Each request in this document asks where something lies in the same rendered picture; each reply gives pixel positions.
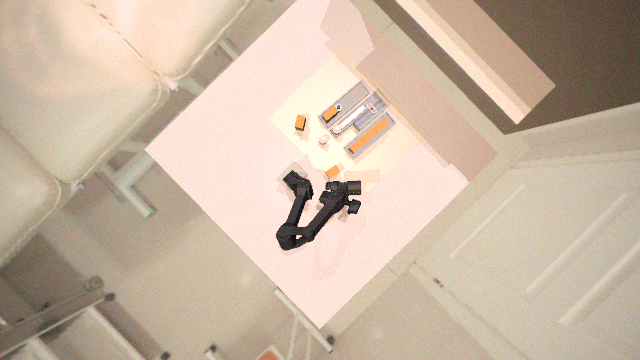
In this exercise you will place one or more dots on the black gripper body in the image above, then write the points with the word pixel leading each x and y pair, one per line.
pixel 354 205

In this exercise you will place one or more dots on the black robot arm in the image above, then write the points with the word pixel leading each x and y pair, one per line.
pixel 303 191

